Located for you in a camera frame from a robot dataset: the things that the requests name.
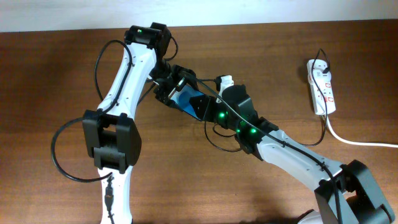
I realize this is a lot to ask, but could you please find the blue Galaxy smartphone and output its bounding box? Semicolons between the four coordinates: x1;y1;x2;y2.
171;85;203;119

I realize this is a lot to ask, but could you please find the white power strip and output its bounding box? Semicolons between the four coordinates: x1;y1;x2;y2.
307;59;336;116

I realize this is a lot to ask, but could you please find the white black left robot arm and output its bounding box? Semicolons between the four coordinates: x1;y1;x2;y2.
82;22;201;223

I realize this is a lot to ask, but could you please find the white charger adapter plug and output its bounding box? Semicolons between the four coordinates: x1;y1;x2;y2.
313;60;331;83

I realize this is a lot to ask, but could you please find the black USB charging cable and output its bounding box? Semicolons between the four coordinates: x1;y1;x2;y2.
203;48;331;153

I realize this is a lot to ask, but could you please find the white power strip cord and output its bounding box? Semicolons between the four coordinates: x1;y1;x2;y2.
323;114;398;149

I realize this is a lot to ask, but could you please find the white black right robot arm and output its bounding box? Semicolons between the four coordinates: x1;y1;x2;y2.
189;85;396;223

